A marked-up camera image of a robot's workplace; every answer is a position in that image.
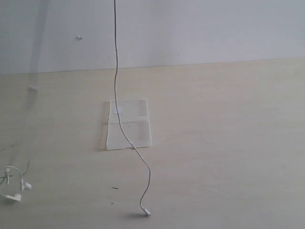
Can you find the white wired earphones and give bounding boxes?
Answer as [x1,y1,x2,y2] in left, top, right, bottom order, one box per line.
[1,1,151,217]

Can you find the clear plastic open case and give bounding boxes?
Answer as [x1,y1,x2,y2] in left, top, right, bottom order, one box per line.
[102,98,152,150]

